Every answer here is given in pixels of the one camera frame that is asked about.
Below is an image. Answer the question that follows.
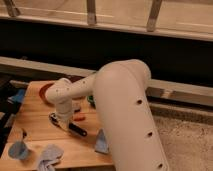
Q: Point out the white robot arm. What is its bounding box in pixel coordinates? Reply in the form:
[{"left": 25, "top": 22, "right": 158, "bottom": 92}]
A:
[{"left": 45, "top": 59, "right": 170, "bottom": 171}]

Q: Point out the black handled brush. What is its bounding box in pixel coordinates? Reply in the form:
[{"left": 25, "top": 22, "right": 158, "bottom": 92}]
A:
[{"left": 49, "top": 113, "right": 87, "bottom": 137}]

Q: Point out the orange carrot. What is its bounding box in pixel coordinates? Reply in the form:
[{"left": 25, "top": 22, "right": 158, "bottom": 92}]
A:
[{"left": 73, "top": 114, "right": 86, "bottom": 121}]

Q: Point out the blue grey cloth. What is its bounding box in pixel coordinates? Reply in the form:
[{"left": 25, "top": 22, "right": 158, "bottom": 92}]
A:
[{"left": 37, "top": 144, "right": 64, "bottom": 171}]

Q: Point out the green plastic tray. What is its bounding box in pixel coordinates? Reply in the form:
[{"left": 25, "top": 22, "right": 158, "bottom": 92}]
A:
[{"left": 87, "top": 95, "right": 95, "bottom": 108}]

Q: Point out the purple bowl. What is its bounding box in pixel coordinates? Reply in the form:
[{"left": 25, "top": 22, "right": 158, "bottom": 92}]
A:
[{"left": 67, "top": 76, "right": 84, "bottom": 83}]

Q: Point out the blue sponge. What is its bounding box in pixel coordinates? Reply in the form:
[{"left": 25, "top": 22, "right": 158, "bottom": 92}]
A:
[{"left": 95, "top": 129, "right": 109, "bottom": 154}]

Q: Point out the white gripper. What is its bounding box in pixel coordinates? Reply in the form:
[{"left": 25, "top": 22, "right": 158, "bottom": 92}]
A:
[{"left": 56, "top": 111, "right": 73, "bottom": 131}]

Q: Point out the red bowl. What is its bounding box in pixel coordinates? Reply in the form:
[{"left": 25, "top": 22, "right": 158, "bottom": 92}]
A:
[{"left": 39, "top": 83, "right": 53, "bottom": 104}]

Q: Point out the wooden table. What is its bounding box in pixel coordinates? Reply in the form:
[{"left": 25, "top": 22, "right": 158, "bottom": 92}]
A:
[{"left": 0, "top": 81, "right": 115, "bottom": 171}]

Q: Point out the blue cup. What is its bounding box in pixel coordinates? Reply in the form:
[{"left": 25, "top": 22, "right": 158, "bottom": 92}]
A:
[{"left": 8, "top": 130, "right": 29, "bottom": 160}]

